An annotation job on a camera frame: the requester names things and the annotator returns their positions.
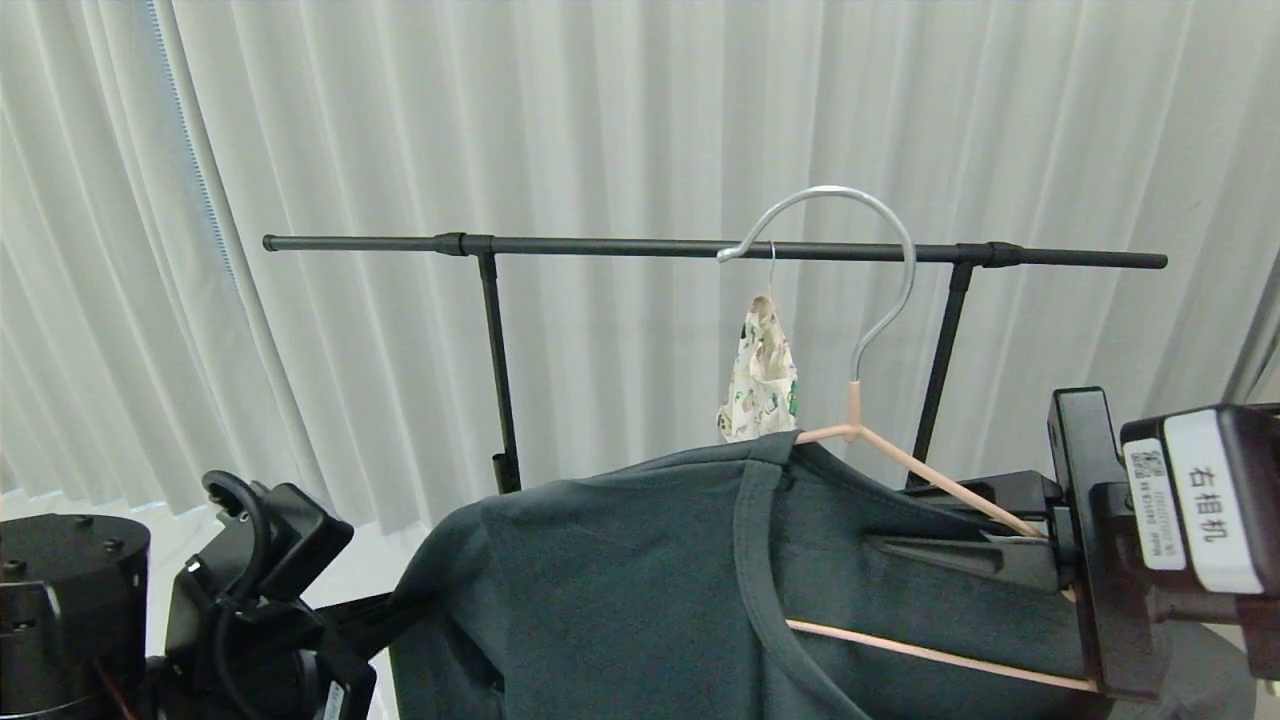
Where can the black clothes rack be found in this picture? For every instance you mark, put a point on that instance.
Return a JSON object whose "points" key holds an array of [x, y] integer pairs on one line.
{"points": [[620, 245]]}

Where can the pink clothes hanger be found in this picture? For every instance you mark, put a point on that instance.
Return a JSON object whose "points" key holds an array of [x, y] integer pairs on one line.
{"points": [[772, 265], [908, 260]]}

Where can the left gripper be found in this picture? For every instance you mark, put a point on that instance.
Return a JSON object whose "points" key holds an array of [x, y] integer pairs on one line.
{"points": [[320, 680]]}

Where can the cream printed shorts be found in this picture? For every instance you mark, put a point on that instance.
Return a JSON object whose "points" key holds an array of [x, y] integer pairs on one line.
{"points": [[760, 390]]}

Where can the dark grey garment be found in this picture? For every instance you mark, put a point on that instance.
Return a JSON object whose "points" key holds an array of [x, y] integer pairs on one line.
{"points": [[620, 580]]}

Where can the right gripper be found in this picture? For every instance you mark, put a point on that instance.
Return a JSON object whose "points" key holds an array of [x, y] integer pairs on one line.
{"points": [[1100, 520]]}

